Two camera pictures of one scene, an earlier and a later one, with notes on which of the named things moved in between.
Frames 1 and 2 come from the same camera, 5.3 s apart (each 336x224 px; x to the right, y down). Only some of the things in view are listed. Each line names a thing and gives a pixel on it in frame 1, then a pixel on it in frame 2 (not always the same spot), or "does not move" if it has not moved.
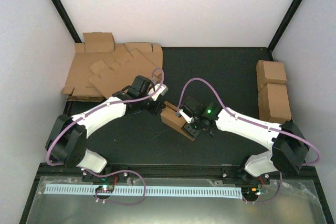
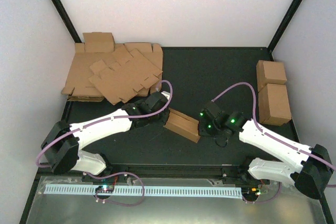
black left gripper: (159, 106) → (164, 120)
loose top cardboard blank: (114, 77) does not move
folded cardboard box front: (274, 104) does not move
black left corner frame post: (60, 7) does not move
